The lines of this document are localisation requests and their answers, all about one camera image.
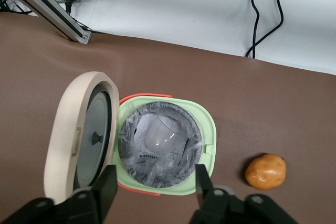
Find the brown table mat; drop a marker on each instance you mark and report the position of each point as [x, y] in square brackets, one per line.
[183, 77]

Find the brown potato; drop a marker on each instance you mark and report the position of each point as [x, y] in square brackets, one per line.
[265, 172]

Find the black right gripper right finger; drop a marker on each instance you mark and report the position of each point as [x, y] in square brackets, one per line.
[231, 211]

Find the aluminium profile post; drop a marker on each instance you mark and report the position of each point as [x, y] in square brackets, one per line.
[52, 16]

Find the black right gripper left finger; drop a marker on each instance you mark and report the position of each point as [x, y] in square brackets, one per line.
[86, 208]

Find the crinkled clear plastic bag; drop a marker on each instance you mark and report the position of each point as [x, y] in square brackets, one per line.
[131, 140]

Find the printed white paper leaflet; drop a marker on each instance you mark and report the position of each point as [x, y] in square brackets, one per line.
[145, 153]

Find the clear plastic measuring cup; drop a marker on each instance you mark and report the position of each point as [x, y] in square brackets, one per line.
[162, 137]

